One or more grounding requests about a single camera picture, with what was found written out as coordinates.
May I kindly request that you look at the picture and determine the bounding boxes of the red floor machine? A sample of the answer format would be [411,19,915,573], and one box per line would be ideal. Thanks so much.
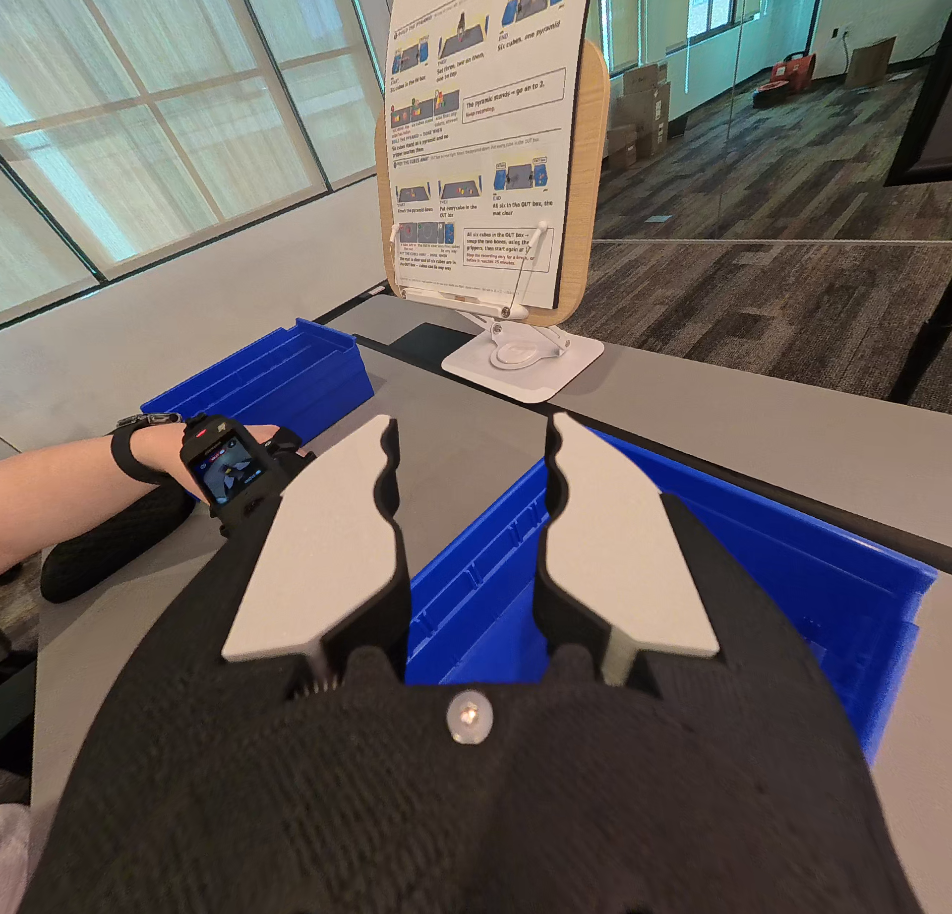
[753,53,818,108]

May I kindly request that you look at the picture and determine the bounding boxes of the person's left forearm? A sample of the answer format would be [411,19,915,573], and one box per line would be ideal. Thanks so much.
[0,438,150,574]

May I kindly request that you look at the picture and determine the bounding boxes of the printed instruction sheet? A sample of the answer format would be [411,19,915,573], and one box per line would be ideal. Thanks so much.
[385,0,599,311]

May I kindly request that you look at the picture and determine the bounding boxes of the black oval pad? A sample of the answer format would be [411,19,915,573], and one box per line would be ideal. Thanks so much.
[41,483,198,604]

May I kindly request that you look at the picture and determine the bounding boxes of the tall cardboard box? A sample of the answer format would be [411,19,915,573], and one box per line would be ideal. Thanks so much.
[623,62,672,158]

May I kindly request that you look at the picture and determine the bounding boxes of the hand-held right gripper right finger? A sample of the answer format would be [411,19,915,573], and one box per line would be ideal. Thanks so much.
[534,412,721,688]

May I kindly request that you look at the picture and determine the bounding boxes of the person's left hand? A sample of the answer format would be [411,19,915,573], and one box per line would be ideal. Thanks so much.
[136,425,194,485]

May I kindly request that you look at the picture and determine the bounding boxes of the black wristband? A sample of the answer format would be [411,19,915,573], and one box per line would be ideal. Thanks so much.
[110,412,183,485]

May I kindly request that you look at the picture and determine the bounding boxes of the brown cardboard box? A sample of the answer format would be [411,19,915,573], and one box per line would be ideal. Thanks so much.
[844,36,897,89]

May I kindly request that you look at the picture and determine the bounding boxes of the large grid window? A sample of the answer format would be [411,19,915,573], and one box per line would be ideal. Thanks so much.
[0,0,388,327]

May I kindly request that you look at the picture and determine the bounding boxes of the blue plastic bin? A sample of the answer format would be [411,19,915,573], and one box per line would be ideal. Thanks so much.
[405,430,938,765]
[140,317,374,470]

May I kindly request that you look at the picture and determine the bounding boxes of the dark desk foot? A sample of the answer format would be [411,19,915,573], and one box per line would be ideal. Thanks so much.
[0,631,38,781]

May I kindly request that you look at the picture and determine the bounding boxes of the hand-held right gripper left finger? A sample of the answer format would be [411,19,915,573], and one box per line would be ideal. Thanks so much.
[222,414,412,688]

